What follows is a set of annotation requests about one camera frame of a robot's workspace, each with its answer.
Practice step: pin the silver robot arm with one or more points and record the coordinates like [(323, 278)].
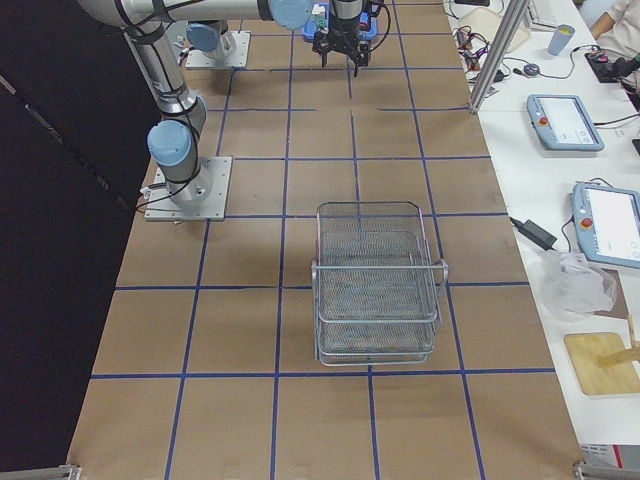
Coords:
[(173, 142), (213, 40)]

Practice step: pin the far teach pendant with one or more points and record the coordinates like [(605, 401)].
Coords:
[(562, 123)]

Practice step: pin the round grey puck device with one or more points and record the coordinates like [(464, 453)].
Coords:
[(531, 70)]

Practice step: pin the blue plastic tray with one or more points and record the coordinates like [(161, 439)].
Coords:
[(368, 25)]

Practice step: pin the teach pendant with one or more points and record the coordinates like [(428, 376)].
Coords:
[(562, 123), (606, 223)]

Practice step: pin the metal wire mesh shelf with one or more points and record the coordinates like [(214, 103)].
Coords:
[(375, 286)]

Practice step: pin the clear plastic bag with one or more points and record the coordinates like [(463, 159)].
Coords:
[(572, 285)]

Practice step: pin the aluminium frame post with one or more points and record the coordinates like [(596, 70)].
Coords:
[(513, 16)]

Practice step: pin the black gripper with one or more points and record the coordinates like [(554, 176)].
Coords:
[(343, 23)]

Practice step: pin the black power adapter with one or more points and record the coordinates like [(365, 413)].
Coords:
[(535, 233)]

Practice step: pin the person in background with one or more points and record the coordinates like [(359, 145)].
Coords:
[(616, 31)]

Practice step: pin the blue cup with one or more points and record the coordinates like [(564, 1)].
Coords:
[(562, 34)]

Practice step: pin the beige plastic tray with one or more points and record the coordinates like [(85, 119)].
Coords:
[(486, 22)]

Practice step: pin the near teach pendant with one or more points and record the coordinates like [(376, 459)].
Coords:
[(606, 223)]

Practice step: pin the wooden board stand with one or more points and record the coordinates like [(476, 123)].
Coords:
[(603, 364)]

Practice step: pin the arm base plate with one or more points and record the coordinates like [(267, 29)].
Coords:
[(238, 60), (204, 198)]

